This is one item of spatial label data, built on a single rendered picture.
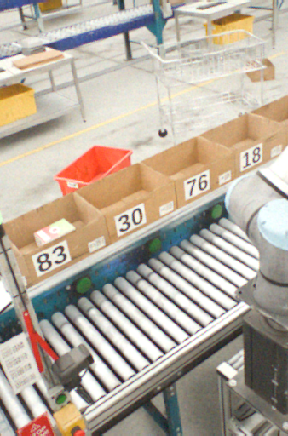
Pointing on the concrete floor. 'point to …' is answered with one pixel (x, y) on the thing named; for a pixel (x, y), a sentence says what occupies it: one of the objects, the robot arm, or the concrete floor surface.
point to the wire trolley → (206, 79)
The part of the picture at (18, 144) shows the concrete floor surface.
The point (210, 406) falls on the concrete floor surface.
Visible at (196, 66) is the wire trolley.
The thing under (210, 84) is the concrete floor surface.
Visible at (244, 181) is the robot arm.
